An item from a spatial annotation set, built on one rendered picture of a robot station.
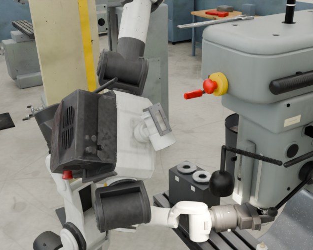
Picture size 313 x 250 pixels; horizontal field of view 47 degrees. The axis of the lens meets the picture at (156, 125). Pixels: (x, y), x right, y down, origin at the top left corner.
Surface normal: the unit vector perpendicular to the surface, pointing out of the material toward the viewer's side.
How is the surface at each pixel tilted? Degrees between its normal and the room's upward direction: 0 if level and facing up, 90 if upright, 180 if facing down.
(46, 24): 90
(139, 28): 67
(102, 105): 58
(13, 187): 0
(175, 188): 90
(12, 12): 90
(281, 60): 90
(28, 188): 0
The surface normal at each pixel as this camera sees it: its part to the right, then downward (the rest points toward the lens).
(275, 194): 0.02, 0.44
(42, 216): -0.03, -0.90
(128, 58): 0.28, -0.11
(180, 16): 0.49, 0.38
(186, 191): -0.76, 0.31
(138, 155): 0.62, -0.23
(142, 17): 0.56, -0.04
